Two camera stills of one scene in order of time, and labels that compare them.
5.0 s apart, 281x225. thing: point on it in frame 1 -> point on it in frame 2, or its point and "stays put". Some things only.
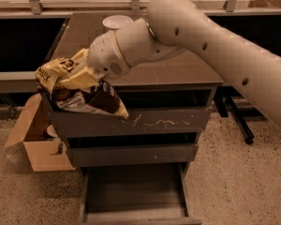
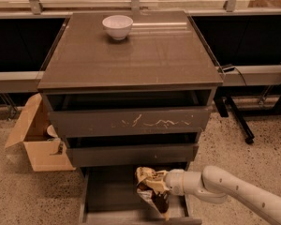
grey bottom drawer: [138, 194] stays put
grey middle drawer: [105, 149] stays put
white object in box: [51, 131] stays put
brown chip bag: [96, 97] -> [152, 185]
